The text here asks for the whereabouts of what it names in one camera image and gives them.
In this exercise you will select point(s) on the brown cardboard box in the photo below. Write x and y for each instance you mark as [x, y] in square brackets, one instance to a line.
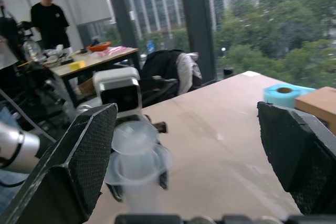
[319, 103]

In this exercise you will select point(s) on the white garment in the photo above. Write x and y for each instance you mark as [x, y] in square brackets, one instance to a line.
[187, 72]

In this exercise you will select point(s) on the clear plastic cup stack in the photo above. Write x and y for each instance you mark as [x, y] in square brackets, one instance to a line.
[141, 179]

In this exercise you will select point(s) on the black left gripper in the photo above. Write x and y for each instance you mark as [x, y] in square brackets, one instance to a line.
[131, 118]

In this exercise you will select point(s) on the person in black t-shirt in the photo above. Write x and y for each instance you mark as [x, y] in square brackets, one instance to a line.
[50, 22]

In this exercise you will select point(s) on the orange bowl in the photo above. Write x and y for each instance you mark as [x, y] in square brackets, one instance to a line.
[99, 47]

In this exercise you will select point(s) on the teal tape roll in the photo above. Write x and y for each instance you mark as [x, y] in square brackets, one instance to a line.
[283, 96]

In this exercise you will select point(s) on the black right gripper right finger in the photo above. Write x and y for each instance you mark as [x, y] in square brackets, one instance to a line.
[302, 155]

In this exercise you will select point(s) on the dark window pillar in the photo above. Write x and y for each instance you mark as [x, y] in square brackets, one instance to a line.
[197, 24]

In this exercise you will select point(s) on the pink striped cloth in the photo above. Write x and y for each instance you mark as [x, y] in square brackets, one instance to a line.
[110, 51]

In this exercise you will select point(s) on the yellow block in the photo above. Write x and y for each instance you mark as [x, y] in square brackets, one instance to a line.
[77, 65]

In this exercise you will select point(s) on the wooden background table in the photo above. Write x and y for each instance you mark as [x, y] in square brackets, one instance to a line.
[102, 60]

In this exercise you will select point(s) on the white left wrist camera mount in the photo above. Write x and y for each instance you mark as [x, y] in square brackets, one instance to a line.
[115, 79]

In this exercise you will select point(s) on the clear plastic bottle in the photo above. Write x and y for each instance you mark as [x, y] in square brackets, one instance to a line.
[32, 51]

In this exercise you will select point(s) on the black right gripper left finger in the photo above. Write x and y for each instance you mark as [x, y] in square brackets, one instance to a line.
[65, 176]

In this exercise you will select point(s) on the chair with black jacket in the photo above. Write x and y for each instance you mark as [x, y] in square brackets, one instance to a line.
[162, 69]

